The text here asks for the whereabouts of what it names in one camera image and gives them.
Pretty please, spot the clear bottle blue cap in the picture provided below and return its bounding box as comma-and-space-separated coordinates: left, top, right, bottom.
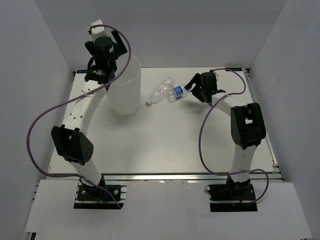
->
167, 86, 191, 103

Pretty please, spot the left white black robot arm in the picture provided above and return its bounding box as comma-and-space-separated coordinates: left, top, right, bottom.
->
51, 27, 128, 200

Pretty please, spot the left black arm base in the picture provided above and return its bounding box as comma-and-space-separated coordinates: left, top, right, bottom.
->
73, 183, 127, 210

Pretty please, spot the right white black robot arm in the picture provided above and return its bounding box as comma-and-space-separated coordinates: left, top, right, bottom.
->
184, 68, 267, 200

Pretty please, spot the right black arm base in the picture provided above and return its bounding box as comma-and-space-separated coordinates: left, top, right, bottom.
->
204, 177, 258, 213

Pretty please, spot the white octagonal plastic bin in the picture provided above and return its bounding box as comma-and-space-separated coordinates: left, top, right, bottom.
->
106, 55, 141, 116

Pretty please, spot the clear crushed bottle no label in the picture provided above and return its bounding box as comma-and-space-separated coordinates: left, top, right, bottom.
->
145, 77, 175, 107

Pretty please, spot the right blue table sticker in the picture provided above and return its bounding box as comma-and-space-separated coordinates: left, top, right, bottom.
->
228, 67, 243, 72

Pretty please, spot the blue table sticker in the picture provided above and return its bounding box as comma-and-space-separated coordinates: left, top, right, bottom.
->
228, 67, 243, 72
76, 69, 88, 74

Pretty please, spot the left blue table sticker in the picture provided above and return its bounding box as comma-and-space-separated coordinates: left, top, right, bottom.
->
76, 69, 88, 74

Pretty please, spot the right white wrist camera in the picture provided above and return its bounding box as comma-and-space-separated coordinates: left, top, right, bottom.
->
212, 71, 220, 82

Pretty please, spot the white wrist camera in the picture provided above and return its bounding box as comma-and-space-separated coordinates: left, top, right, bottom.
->
87, 19, 109, 42
212, 71, 220, 82

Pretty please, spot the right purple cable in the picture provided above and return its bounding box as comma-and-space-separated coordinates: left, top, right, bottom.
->
198, 67, 270, 205

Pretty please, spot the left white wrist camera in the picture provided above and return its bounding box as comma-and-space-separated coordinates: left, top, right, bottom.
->
87, 19, 109, 42

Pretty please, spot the aluminium table frame rail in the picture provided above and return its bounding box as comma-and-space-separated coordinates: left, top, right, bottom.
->
47, 67, 283, 183

